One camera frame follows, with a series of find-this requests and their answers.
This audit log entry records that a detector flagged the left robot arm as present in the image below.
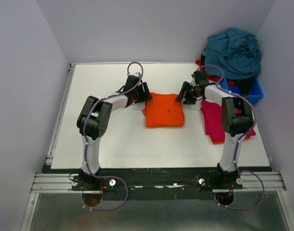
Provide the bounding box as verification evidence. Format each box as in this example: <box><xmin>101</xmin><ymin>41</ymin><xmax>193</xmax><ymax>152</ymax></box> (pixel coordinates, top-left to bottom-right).
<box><xmin>77</xmin><ymin>72</ymin><xmax>152</xmax><ymax>184</ymax></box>

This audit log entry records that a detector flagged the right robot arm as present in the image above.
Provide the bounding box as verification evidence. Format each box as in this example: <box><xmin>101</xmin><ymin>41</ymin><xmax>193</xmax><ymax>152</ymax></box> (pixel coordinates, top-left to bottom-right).
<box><xmin>176</xmin><ymin>70</ymin><xmax>256</xmax><ymax>174</ymax></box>

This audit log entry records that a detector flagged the red crumpled t shirt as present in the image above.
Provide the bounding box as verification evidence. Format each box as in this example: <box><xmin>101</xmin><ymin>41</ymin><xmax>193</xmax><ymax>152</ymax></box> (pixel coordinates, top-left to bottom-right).
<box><xmin>195</xmin><ymin>59</ymin><xmax>235</xmax><ymax>87</ymax></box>

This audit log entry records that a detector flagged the folded magenta t shirt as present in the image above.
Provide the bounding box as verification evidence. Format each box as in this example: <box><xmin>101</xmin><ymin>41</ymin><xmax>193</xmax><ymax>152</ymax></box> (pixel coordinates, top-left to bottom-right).
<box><xmin>201</xmin><ymin>99</ymin><xmax>256</xmax><ymax>143</ymax></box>

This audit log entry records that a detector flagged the teal crumpled t shirt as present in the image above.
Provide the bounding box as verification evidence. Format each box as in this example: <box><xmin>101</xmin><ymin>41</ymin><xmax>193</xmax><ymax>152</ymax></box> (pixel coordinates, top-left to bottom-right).
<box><xmin>204</xmin><ymin>27</ymin><xmax>262</xmax><ymax>80</ymax></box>

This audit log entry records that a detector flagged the blue plastic bin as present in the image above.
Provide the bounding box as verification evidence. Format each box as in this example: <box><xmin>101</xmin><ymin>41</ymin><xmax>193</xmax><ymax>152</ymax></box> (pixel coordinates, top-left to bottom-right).
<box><xmin>220</xmin><ymin>77</ymin><xmax>264</xmax><ymax>105</ymax></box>

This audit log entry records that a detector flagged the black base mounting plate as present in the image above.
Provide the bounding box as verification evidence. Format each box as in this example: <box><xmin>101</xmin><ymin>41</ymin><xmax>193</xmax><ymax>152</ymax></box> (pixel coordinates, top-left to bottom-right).
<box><xmin>41</xmin><ymin>166</ymin><xmax>272</xmax><ymax>201</ymax></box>

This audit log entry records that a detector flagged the aluminium extrusion rail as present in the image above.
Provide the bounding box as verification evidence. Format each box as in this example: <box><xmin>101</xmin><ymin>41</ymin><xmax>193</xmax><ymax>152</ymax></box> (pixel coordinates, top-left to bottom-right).
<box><xmin>31</xmin><ymin>172</ymin><xmax>287</xmax><ymax>193</ymax></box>

